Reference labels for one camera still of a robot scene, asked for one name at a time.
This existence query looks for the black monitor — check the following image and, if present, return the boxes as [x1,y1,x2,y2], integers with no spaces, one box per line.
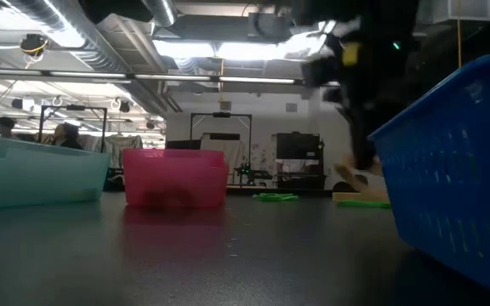
[275,133,322,162]

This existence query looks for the silver round air duct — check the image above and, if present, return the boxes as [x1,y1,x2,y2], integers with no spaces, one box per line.
[6,0,182,114]

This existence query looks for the blue plastic basket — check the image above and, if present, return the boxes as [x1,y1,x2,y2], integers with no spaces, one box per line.
[367,47,490,301]

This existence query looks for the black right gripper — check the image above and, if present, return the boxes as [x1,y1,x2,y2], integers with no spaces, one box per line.
[303,16,421,171]

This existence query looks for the white ceiling vent box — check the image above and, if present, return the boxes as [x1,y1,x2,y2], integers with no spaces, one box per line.
[431,0,490,25]

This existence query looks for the teal plastic basket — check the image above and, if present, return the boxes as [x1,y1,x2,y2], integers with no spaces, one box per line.
[0,135,112,210]

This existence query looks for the ceiling cord reel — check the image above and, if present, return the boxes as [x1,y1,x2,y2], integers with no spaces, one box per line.
[19,33,49,59]

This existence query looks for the black camera stand frame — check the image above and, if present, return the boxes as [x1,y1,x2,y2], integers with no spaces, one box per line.
[189,111,254,188]

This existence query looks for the person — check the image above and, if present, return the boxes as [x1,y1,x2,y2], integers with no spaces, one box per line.
[275,159,319,174]
[0,116,20,140]
[43,122,83,150]

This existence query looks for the beige wooden pieces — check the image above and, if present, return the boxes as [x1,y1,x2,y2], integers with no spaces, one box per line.
[333,153,385,195]

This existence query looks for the black desk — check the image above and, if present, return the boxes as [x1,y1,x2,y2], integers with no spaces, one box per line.
[272,172,328,190]

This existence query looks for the device with green light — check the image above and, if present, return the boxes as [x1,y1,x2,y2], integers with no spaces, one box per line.
[232,162,274,182]

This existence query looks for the red plastic basket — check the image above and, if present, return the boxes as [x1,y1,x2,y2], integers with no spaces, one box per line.
[122,148,231,209]

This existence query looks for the white sheet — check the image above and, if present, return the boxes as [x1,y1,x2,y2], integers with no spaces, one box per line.
[200,132,244,171]

